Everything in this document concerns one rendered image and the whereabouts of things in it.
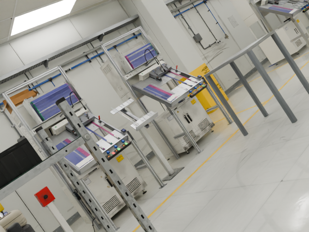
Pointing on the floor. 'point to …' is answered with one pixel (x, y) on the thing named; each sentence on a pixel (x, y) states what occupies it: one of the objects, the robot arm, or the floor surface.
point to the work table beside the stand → (261, 76)
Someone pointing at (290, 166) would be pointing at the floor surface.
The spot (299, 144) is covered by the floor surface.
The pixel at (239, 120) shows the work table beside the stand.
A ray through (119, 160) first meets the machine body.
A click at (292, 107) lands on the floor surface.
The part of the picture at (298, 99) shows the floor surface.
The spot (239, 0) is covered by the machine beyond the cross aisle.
